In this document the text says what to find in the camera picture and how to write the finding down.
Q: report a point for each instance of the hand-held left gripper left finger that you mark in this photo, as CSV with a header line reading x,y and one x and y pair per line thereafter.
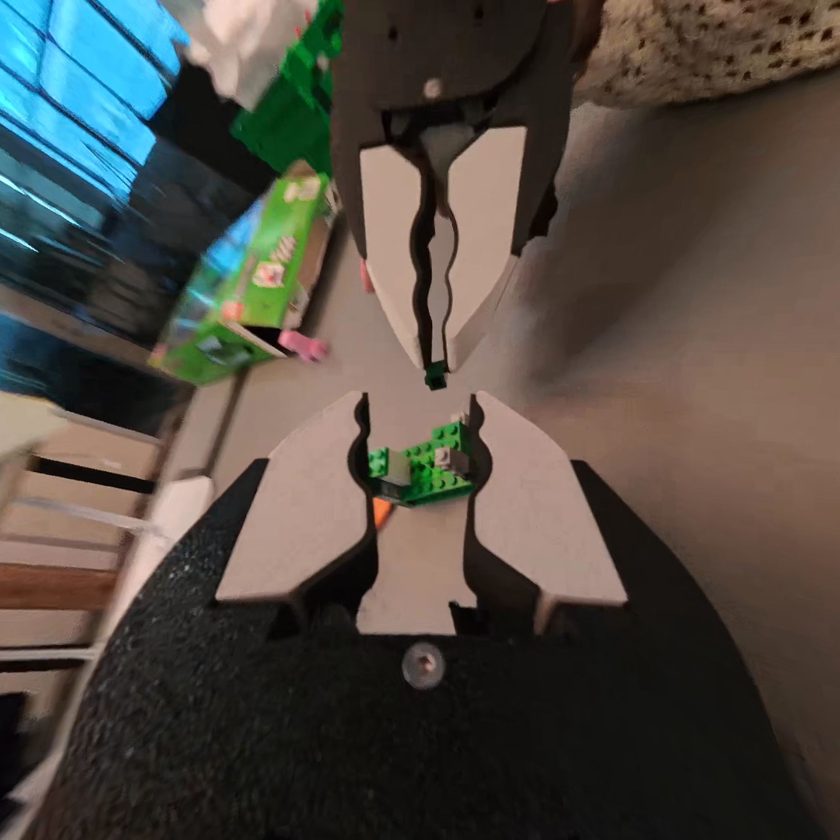
x,y
295,512

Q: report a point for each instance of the orange brick separator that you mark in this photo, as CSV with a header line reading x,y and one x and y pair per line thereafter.
x,y
380,512

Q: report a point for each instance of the green lego set box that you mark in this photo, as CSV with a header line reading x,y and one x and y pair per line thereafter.
x,y
249,282

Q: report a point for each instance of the small dark green lego brick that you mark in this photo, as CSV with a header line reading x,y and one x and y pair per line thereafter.
x,y
435,377

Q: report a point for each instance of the cream crocheted blanket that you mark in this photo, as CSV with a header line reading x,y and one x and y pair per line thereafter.
x,y
709,46

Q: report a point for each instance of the large green lego build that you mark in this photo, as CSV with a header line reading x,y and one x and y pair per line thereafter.
x,y
295,111

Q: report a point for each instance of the wooden slatted furniture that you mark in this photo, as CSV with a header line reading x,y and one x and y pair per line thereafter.
x,y
65,544

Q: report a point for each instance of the window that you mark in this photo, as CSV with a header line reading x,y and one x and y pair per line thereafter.
x,y
72,98

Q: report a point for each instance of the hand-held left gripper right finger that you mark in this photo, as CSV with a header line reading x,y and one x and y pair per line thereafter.
x,y
544,518

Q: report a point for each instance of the green and grey lego assembly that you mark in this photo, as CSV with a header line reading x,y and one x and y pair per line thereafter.
x,y
426,469

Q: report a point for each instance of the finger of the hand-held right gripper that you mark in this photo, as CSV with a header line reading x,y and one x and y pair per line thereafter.
x,y
485,229
390,249

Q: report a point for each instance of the white crumpled plastic bag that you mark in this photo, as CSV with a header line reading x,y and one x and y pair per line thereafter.
x,y
243,46

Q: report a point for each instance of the pink lego pig figure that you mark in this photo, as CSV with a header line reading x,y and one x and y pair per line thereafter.
x,y
303,346

